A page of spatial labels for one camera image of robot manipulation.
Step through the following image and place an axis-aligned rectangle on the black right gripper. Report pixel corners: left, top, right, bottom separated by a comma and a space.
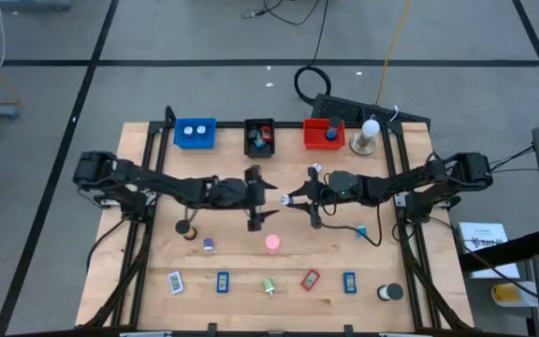
287, 166, 360, 230

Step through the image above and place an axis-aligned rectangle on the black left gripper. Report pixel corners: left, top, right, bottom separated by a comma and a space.
212, 165, 281, 233

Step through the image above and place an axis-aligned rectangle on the pink hourglass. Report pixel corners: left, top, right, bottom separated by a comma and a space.
264, 233, 282, 256

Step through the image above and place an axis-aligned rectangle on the blue sand hourglass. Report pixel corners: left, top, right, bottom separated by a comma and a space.
324, 115, 343, 142

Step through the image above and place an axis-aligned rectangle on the white sand hourglass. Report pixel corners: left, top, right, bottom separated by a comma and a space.
376, 282, 405, 302

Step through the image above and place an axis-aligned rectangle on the black plastic basket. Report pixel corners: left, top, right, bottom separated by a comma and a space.
243, 118, 277, 158

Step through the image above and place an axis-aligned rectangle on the red plastic basket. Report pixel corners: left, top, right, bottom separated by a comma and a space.
302, 118, 346, 151

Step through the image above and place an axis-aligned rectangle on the blue plastic basket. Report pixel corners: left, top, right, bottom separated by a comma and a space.
172, 117, 218, 151

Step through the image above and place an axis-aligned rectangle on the orange sand hourglass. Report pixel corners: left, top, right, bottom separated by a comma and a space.
174, 219, 198, 242

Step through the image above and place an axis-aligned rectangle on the white bulb table lamp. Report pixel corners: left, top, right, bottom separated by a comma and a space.
349, 119, 382, 156

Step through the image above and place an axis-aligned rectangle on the small white digital display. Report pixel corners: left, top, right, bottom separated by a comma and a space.
167, 271, 185, 296

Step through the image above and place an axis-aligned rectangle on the white printed booklet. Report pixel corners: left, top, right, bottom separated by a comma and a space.
457, 222, 522, 281

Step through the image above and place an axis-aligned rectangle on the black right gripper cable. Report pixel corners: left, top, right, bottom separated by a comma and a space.
318, 200, 384, 248

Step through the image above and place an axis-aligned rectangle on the black aluminium table frame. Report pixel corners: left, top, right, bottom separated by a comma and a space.
81, 105, 474, 337

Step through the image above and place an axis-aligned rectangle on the black coiled floor cable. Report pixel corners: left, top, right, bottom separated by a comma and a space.
240, 0, 334, 107

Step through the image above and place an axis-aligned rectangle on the yellow hanging cable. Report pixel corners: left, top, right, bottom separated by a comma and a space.
374, 0, 414, 107

